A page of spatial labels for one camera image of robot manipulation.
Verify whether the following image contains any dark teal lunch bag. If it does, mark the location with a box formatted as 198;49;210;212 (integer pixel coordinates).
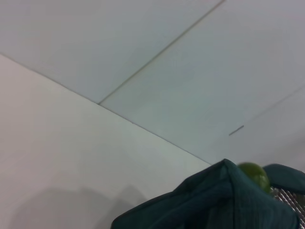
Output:
111;158;305;229

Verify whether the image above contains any green cucumber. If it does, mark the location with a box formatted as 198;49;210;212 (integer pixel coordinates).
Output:
237;162;271;194

